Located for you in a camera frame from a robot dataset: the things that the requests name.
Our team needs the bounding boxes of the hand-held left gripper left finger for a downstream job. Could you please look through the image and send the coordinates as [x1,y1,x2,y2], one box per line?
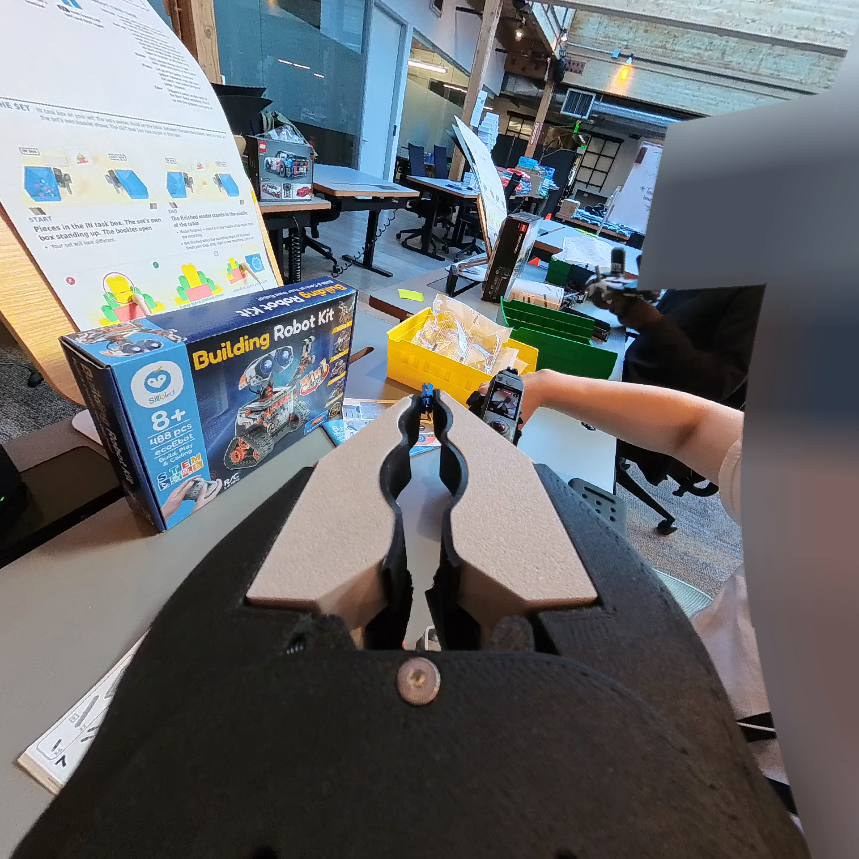
[246,395,421,651]

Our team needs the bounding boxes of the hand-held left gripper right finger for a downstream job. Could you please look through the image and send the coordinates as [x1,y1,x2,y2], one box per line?
[428,391,600,651]

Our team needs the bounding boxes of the person's right forearm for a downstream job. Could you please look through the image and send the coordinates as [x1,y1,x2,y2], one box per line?
[520,367,747,482]

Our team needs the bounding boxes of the wood-edged grey desk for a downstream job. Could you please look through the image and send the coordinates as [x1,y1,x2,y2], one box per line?
[405,175,485,264]
[311,164,421,279]
[368,221,646,324]

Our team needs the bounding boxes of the yellow plastic bin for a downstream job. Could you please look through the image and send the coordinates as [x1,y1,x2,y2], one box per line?
[387,306,540,409]

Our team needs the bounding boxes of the pile of clear plastic bags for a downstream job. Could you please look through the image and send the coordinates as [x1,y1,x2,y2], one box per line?
[429,293,532,374]

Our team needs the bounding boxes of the blue booklet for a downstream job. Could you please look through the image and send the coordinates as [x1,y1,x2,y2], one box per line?
[321,416,438,459]

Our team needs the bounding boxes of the white plastic packet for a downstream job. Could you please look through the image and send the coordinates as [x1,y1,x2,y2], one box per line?
[509,280,566,311]

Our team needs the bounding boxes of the robot sticker sheet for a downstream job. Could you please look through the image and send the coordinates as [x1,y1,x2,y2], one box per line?
[341,399,405,432]

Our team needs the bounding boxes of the black product box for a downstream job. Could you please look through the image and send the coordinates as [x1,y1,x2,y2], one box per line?
[481,213,544,304]

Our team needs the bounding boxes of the blue robot kit box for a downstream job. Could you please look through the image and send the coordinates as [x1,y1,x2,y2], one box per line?
[58,276,358,533]

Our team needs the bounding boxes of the white poster board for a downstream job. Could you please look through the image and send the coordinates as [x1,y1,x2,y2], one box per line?
[452,115,510,251]

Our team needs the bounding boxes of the black flat pad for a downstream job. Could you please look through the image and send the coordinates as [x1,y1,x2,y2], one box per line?
[0,442,126,566]

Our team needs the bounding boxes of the open instruction booklet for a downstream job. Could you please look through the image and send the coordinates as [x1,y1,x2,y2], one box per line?
[16,629,150,797]

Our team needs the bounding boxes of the toy car box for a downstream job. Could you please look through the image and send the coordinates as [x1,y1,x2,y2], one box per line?
[244,133,315,203]

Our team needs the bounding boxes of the wooden board with instruction poster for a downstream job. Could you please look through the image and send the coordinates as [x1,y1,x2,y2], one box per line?
[0,0,284,405]

